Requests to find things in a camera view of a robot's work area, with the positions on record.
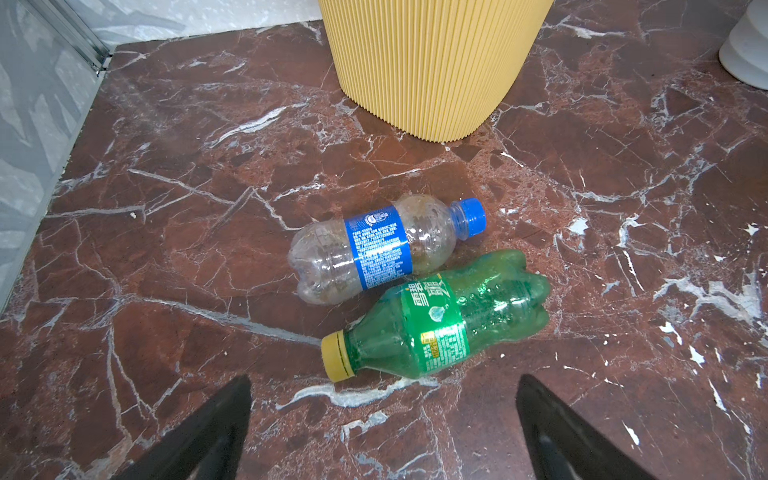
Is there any white flower pot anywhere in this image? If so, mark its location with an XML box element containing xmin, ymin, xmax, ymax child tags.
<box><xmin>718</xmin><ymin>0</ymin><xmax>768</xmax><ymax>90</ymax></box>

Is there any yellow ribbed trash bin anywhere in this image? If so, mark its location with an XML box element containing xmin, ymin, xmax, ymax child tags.
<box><xmin>320</xmin><ymin>0</ymin><xmax>552</xmax><ymax>143</ymax></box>

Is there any green soda bottle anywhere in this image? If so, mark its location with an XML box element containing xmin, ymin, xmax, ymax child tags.
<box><xmin>321</xmin><ymin>249</ymin><xmax>551</xmax><ymax>382</ymax></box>

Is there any clear bottle blue label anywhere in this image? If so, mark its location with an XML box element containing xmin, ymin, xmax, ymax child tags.
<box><xmin>288</xmin><ymin>194</ymin><xmax>487</xmax><ymax>305</ymax></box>

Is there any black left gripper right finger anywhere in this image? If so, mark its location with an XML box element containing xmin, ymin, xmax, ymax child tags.
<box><xmin>516</xmin><ymin>374</ymin><xmax>653</xmax><ymax>479</ymax></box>

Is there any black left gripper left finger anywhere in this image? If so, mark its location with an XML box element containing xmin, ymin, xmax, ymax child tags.
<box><xmin>116</xmin><ymin>375</ymin><xmax>252</xmax><ymax>479</ymax></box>

